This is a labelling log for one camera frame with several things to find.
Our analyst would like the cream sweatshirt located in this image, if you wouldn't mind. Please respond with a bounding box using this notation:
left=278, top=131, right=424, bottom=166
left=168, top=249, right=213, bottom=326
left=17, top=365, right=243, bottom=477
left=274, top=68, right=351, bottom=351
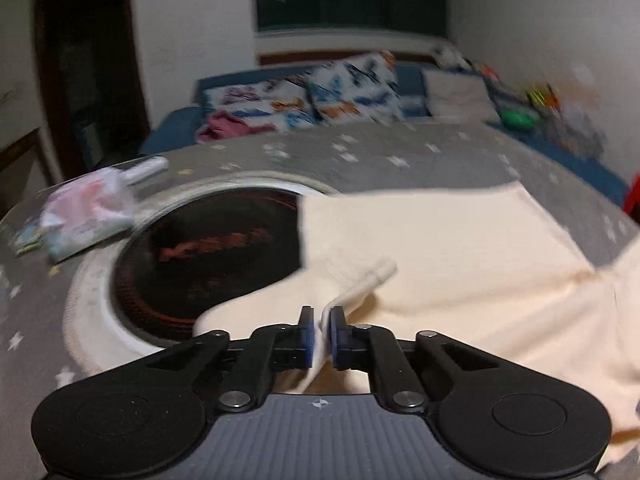
left=193, top=183, right=639, bottom=464

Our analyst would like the black round induction cooktop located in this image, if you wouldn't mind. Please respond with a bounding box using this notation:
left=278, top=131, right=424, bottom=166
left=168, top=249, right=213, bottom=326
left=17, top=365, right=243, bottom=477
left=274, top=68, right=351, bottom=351
left=111, top=186, right=300, bottom=347

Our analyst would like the grey star tablecloth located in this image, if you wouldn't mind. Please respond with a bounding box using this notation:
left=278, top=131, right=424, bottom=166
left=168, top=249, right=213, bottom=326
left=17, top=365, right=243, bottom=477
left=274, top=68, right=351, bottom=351
left=1, top=119, right=639, bottom=479

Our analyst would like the pink crumpled garment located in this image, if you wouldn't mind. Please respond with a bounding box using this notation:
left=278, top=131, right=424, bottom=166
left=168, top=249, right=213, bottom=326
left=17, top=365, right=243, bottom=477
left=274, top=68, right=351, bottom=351
left=195, top=110, right=270, bottom=144

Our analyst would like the white pink tissue pack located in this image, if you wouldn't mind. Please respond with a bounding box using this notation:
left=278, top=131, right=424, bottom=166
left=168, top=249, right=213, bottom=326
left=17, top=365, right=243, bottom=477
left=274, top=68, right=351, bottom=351
left=39, top=168, right=136, bottom=263

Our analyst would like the left butterfly pillow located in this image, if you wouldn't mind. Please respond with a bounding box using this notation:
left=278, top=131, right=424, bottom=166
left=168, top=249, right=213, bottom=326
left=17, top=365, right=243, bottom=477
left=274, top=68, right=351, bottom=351
left=202, top=75, right=316, bottom=131

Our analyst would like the butterfly pillow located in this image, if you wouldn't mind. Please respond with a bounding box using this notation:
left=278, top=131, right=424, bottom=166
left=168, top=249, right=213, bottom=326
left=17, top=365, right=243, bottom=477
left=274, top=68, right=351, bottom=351
left=202, top=75, right=316, bottom=131
left=306, top=51, right=404, bottom=125

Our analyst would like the white remote control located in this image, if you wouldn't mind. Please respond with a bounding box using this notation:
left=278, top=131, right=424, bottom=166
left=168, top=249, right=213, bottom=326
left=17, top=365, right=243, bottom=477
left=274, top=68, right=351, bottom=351
left=120, top=156, right=169, bottom=185

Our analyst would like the blue corner sofa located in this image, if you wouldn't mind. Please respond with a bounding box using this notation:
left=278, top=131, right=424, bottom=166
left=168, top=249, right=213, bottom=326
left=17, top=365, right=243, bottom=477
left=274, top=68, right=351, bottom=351
left=138, top=58, right=632, bottom=206

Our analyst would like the right butterfly pillow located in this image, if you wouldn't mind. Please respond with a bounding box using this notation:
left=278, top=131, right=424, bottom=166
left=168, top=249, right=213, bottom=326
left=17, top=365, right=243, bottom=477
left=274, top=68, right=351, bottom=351
left=306, top=51, right=404, bottom=125

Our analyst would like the grey plain cushion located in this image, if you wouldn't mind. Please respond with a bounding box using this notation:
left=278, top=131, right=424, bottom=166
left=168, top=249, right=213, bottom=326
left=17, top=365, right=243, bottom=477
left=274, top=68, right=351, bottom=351
left=422, top=70, right=499, bottom=122

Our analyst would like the green round toy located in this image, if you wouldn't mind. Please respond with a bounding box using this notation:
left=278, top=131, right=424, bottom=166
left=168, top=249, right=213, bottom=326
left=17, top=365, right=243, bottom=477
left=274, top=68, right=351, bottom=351
left=499, top=107, right=539, bottom=131

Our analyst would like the black white plush toy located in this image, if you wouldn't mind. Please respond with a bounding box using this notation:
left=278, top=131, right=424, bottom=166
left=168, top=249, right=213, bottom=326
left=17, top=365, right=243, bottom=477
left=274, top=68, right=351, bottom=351
left=431, top=44, right=473, bottom=72

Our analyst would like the red plastic stool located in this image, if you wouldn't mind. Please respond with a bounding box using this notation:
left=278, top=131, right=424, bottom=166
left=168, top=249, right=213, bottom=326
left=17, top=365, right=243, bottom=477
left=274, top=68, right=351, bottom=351
left=623, top=174, right=640, bottom=214

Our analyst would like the pile of colourful toys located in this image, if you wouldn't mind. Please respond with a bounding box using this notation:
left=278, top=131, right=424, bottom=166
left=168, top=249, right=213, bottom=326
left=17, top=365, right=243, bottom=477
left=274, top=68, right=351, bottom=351
left=523, top=80, right=605, bottom=159

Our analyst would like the dark wooden door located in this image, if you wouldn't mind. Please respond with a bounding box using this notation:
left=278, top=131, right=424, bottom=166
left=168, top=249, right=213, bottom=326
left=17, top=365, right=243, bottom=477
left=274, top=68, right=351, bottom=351
left=34, top=0, right=151, bottom=179

